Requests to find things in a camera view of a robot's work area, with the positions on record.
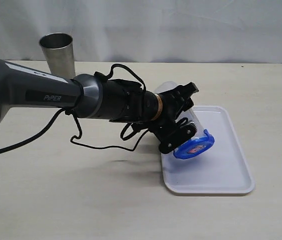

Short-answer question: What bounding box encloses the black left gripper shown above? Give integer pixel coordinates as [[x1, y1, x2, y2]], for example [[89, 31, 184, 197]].
[[148, 82, 198, 154]]

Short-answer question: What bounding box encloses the clear plastic tall container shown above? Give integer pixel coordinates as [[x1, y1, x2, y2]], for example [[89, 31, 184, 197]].
[[153, 81, 212, 151]]

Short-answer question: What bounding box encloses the blue plastic lid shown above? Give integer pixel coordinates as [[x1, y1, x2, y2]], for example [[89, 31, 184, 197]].
[[173, 129, 215, 160]]

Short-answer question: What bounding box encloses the stainless steel cup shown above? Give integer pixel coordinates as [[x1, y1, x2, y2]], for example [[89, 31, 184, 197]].
[[39, 32, 76, 79]]

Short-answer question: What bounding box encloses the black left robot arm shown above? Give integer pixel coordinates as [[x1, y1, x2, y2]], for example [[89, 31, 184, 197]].
[[0, 59, 198, 154]]

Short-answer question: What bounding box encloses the white rectangular tray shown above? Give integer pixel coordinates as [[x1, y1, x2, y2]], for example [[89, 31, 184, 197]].
[[161, 105, 255, 196]]

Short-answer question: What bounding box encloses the white backdrop curtain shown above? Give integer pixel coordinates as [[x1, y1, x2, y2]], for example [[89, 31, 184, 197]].
[[0, 0, 282, 63]]

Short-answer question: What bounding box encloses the black cable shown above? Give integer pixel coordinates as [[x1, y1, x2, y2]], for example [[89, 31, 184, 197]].
[[0, 63, 157, 160]]

